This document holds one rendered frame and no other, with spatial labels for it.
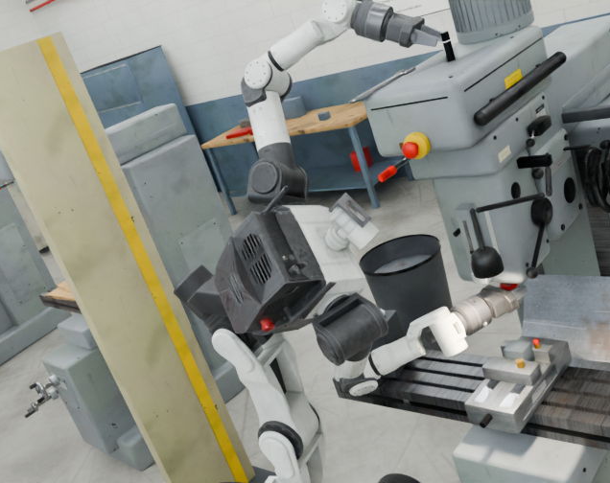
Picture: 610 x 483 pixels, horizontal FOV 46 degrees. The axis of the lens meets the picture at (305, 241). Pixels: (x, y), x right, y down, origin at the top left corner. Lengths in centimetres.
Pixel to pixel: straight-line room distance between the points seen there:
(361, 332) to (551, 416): 65
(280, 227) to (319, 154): 642
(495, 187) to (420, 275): 215
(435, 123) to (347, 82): 589
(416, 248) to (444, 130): 268
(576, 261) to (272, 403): 103
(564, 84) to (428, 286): 204
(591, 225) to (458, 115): 80
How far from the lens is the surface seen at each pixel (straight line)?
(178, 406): 337
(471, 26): 194
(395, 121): 167
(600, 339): 234
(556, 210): 198
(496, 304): 193
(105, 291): 309
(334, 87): 761
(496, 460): 209
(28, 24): 1142
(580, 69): 221
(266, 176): 177
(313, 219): 175
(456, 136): 160
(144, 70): 893
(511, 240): 183
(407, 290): 390
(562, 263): 237
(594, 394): 213
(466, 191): 181
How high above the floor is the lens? 218
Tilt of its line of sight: 19 degrees down
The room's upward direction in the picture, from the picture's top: 20 degrees counter-clockwise
